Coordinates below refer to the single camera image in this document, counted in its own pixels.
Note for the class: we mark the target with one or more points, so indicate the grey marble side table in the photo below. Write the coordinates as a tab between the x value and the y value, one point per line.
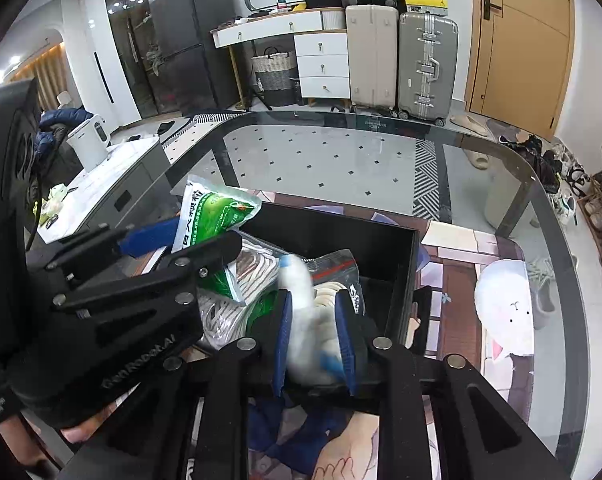
126	180

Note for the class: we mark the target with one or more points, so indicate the person's left hand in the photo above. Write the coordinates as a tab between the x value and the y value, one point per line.
81	432

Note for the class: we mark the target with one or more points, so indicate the silver suitcase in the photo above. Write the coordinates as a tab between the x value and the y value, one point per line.
426	70

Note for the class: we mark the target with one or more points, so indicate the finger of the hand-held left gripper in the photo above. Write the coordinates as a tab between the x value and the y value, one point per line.
206	257
148	237

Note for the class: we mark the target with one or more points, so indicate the wooden door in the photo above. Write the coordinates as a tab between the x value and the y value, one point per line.
526	60

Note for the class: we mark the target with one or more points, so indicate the tan curtains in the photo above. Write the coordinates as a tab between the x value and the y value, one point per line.
48	75

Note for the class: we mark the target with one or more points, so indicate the white blue plush toy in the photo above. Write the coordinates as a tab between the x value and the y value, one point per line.
306	325

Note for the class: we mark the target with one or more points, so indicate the black white striped rug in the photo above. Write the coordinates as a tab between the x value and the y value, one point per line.
431	180

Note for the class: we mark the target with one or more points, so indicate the dark glass cabinet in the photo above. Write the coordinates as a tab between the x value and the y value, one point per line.
126	35

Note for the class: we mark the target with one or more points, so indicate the pile of floor shoes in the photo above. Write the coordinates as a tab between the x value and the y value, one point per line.
546	165

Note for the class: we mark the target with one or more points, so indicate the printed cartoon desk mat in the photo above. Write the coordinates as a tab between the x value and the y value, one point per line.
456	285

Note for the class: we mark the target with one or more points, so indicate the white electric kettle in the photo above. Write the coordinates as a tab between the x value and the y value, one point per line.
88	142

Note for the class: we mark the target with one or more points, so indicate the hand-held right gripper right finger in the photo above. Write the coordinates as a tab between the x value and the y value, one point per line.
343	342

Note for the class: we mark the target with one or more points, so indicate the beige suitcase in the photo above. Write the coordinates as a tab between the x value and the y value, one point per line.
371	60

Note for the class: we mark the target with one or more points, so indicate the black refrigerator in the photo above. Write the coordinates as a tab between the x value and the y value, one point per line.
196	40

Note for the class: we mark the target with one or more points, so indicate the woven laundry basket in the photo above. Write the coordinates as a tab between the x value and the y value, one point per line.
273	77

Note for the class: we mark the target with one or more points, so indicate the beige slipper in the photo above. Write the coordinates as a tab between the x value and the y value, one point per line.
468	124

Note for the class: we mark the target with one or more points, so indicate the white desk with drawers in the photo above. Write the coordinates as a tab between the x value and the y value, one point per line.
321	60

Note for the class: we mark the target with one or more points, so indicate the green white packet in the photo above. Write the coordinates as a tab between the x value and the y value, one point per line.
206	210
265	308

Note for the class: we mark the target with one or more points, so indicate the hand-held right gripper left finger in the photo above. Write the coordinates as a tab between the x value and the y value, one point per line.
282	342

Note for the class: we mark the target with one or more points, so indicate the black cardboard box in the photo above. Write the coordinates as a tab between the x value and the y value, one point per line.
376	257

